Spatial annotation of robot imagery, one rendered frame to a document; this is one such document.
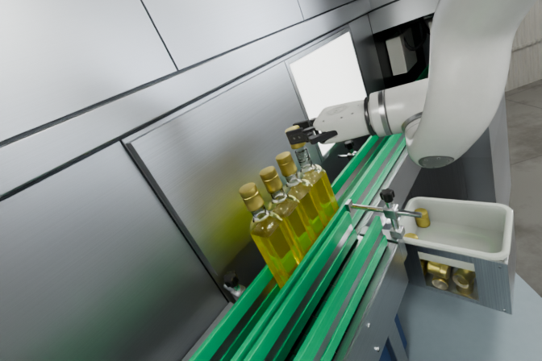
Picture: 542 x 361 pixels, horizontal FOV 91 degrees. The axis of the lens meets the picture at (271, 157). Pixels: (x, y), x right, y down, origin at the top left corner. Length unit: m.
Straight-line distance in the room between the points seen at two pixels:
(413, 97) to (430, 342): 0.64
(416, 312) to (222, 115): 0.75
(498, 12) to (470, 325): 0.75
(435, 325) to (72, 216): 0.87
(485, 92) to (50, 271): 0.66
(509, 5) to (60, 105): 0.60
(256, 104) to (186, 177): 0.26
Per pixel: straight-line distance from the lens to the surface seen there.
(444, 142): 0.43
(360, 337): 0.60
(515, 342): 0.93
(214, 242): 0.63
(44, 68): 0.56
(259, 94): 0.70
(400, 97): 0.50
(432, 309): 0.96
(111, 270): 0.59
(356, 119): 0.50
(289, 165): 0.56
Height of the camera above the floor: 1.54
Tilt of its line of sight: 21 degrees down
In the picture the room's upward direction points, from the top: 24 degrees counter-clockwise
